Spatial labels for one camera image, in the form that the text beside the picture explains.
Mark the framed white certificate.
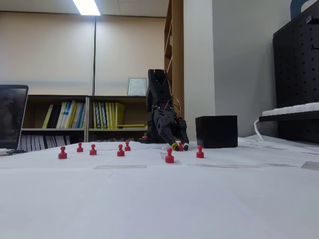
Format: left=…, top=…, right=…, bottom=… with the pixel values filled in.
left=127, top=78, right=148, bottom=97

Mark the black perforated board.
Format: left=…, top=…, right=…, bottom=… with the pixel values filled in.
left=272, top=7, right=319, bottom=144

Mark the dark wall conduit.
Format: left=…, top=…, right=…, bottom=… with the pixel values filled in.
left=92, top=15, right=97, bottom=97

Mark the white power strip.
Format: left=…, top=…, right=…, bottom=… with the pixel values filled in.
left=261, top=102, right=319, bottom=117

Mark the light blue book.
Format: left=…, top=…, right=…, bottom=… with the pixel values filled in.
left=74, top=102, right=86, bottom=129

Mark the clear tape strip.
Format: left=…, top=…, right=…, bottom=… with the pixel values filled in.
left=186, top=163, right=298, bottom=170
left=93, top=164, right=148, bottom=170
left=300, top=161, right=319, bottom=171

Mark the dark blue rounded object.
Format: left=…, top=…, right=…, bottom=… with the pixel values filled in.
left=290, top=0, right=319, bottom=21

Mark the laptop screen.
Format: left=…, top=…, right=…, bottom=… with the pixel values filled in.
left=0, top=84, right=29, bottom=150

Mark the taped white paper cover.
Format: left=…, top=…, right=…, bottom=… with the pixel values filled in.
left=0, top=134, right=319, bottom=239

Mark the white power cable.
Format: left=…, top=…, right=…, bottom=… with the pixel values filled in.
left=253, top=118, right=265, bottom=142

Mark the yellow binder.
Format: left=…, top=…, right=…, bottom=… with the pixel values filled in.
left=104, top=102, right=112, bottom=129
left=115, top=102, right=126, bottom=129
left=110, top=102, right=117, bottom=129

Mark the tall wooden bookshelf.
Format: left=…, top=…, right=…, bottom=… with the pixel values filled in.
left=163, top=0, right=184, bottom=141

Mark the ceiling light panel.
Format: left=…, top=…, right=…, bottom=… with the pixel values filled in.
left=72, top=0, right=102, bottom=17

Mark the black shelf rail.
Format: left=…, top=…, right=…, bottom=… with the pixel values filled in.
left=258, top=113, right=319, bottom=123

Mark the flat yellow folder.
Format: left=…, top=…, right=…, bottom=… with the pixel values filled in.
left=117, top=123, right=148, bottom=128

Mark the thin yellow book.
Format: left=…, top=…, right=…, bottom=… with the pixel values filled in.
left=41, top=104, right=54, bottom=129

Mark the black square bin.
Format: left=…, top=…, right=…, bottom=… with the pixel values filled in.
left=195, top=115, right=239, bottom=149

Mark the green white binder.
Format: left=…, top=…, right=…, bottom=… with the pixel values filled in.
left=98, top=102, right=107, bottom=129
left=93, top=102, right=100, bottom=129

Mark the white blue book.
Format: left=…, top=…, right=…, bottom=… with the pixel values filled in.
left=56, top=101, right=68, bottom=129

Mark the low wooden bookshelf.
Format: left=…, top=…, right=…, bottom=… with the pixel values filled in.
left=87, top=95, right=149, bottom=143
left=21, top=94, right=89, bottom=151

